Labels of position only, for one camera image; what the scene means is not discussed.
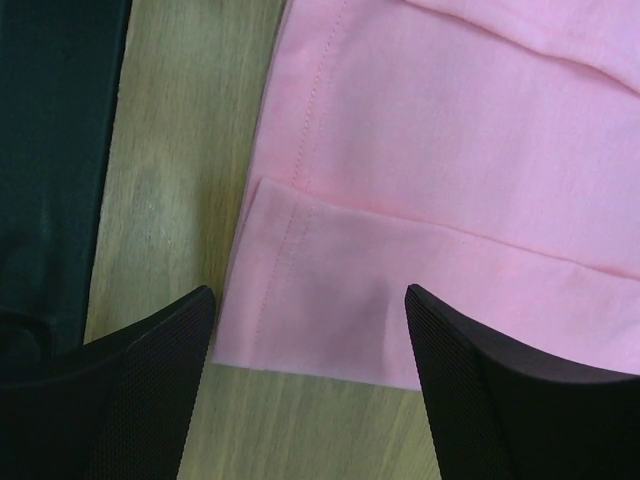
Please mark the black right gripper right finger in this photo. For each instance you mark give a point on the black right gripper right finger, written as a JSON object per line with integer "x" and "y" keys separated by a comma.
{"x": 500, "y": 409}

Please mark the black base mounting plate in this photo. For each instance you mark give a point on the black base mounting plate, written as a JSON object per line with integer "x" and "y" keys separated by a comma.
{"x": 60, "y": 70}

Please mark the pink t shirt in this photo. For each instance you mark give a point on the pink t shirt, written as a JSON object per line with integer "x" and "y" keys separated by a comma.
{"x": 487, "y": 151}

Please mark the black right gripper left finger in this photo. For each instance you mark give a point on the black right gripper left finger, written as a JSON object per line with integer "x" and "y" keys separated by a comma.
{"x": 118, "y": 407}

